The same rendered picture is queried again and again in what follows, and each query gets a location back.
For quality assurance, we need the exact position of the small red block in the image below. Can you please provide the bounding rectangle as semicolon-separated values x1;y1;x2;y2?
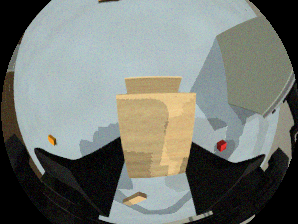
217;140;226;152

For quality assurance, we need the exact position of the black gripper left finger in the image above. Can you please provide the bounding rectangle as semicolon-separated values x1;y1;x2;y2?
33;136;125;217

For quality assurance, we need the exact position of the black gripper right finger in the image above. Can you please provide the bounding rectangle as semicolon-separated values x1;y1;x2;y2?
185;143;266;216

